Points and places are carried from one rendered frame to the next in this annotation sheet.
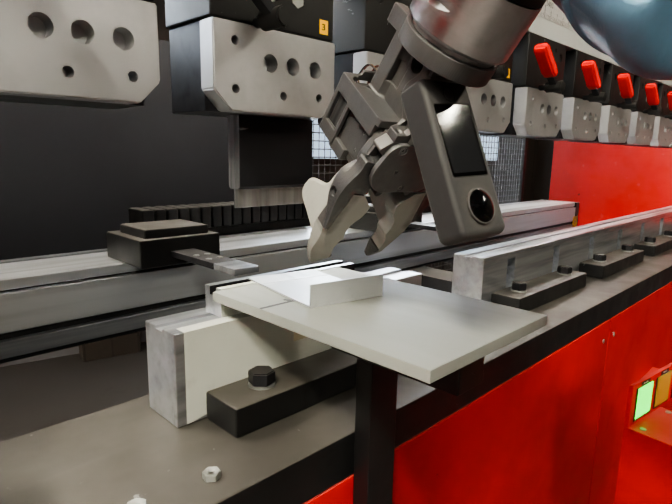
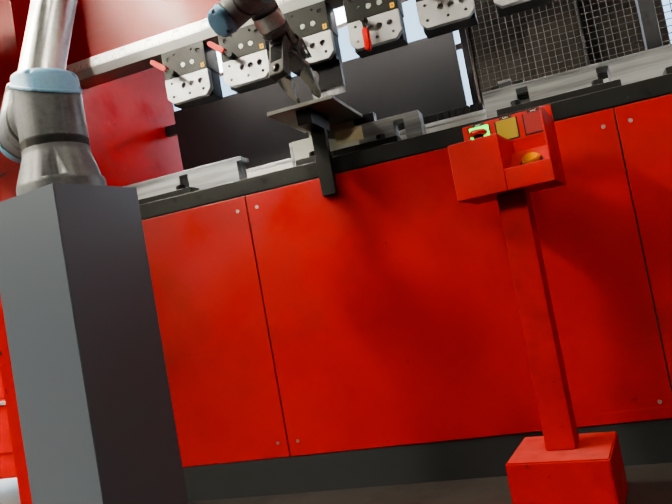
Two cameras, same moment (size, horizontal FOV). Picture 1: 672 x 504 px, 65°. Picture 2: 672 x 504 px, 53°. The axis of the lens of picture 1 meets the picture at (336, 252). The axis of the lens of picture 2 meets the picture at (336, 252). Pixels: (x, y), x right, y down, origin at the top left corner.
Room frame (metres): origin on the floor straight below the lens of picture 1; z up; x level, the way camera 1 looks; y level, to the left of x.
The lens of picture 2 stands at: (-0.34, -1.64, 0.52)
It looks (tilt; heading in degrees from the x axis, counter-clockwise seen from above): 3 degrees up; 63
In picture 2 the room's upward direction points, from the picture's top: 10 degrees counter-clockwise
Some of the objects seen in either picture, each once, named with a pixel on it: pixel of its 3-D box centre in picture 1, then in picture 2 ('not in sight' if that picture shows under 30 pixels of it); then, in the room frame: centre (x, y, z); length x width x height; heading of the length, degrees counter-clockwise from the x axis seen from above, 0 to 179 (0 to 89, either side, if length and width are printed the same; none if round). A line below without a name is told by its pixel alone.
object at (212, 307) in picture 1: (287, 285); (342, 126); (0.60, 0.06, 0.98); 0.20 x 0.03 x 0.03; 135
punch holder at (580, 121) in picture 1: (567, 99); not in sight; (1.13, -0.48, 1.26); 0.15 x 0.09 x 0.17; 135
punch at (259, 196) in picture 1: (272, 162); (326, 80); (0.58, 0.07, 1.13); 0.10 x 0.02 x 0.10; 135
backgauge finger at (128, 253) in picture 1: (190, 247); not in sight; (0.69, 0.20, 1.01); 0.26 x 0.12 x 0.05; 45
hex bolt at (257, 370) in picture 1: (261, 377); not in sight; (0.50, 0.07, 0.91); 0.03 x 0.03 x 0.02
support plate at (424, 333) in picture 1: (370, 307); (317, 115); (0.48, -0.03, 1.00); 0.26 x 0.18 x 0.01; 45
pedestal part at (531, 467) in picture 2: not in sight; (566, 479); (0.63, -0.54, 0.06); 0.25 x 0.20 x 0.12; 37
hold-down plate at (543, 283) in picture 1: (542, 289); (557, 102); (0.97, -0.40, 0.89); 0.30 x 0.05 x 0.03; 135
